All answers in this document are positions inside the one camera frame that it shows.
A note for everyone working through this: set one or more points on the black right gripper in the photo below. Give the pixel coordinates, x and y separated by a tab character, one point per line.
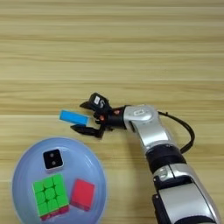
112	118

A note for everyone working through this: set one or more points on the blue rectangular block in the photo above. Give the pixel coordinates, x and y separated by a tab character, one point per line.
74	117

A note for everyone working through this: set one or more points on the black cube with white base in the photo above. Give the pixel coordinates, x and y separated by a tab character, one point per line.
53	159

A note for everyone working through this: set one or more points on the red block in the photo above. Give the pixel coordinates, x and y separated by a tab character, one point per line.
82	194

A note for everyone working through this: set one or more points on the green-faced Rubik's cube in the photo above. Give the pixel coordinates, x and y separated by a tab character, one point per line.
49	194

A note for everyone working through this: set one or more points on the black box with white label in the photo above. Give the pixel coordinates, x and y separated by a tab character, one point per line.
98	100

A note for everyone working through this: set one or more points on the blue round plate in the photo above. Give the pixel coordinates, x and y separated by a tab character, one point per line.
26	175

